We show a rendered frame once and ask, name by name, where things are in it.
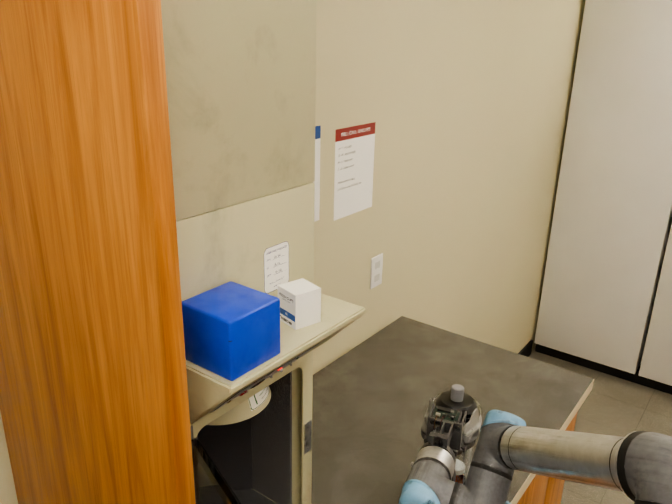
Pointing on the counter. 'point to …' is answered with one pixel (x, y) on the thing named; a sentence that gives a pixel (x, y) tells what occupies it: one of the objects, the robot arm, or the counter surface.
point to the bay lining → (257, 447)
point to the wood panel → (90, 258)
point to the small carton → (299, 303)
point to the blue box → (231, 329)
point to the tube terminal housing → (302, 408)
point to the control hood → (200, 396)
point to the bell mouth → (245, 409)
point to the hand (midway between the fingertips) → (455, 414)
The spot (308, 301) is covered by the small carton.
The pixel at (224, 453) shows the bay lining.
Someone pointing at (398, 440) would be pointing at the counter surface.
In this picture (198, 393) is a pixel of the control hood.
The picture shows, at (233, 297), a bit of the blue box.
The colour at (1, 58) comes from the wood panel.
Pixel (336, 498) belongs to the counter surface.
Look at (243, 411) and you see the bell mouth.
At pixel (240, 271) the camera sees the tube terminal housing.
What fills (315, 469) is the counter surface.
